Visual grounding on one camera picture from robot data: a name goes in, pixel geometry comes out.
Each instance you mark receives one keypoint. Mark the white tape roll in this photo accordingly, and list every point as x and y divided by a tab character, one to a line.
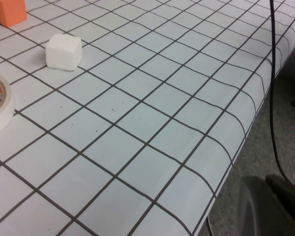
5	115

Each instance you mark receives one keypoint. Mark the orange foam cube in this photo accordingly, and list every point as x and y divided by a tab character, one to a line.
7	12

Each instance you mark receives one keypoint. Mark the white foam cube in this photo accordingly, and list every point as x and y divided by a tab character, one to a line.
62	52

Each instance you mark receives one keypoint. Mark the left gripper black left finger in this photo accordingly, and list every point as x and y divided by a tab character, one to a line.
260	214

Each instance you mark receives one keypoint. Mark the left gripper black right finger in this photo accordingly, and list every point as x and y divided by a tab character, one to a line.
292	196

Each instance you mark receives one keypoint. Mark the grid pattern tablecloth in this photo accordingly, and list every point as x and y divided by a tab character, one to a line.
152	118

